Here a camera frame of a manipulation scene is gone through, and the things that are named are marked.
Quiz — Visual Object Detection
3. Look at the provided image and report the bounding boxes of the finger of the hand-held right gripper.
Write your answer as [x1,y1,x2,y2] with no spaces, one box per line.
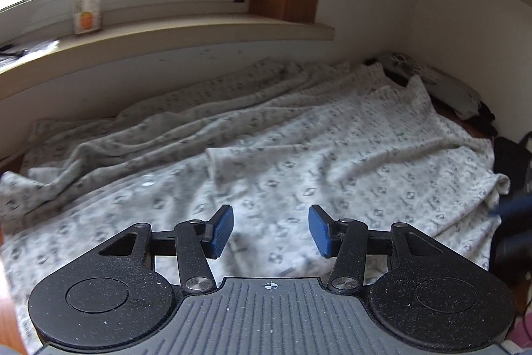
[489,192,532,218]

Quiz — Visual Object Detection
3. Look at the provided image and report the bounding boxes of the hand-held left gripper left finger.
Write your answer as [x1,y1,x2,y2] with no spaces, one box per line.
[99,204,234,293]

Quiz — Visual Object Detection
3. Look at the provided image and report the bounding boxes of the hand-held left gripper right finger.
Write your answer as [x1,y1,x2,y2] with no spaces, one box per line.
[308,204,437,293]

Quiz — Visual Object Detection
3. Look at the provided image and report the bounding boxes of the white patterned garment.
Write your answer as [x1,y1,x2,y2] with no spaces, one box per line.
[0,59,512,341]

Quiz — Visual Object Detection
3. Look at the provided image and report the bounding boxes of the black clothes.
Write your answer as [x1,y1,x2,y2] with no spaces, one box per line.
[363,59,500,136]

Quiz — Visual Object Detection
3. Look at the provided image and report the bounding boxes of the black bag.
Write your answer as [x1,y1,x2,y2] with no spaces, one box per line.
[490,136,532,281]

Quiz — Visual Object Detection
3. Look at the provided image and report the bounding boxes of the pink cloth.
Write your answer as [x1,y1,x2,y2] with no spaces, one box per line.
[514,313,532,355]

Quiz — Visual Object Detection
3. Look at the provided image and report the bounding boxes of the grey printed t-shirt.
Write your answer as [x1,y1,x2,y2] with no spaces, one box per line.
[376,53,485,119]

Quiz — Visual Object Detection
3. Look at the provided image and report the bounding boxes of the beige window sill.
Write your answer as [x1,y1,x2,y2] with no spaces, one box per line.
[0,12,335,103]

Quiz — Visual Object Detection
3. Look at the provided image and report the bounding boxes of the clear jar orange label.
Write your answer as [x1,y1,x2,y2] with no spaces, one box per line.
[70,0,104,35]

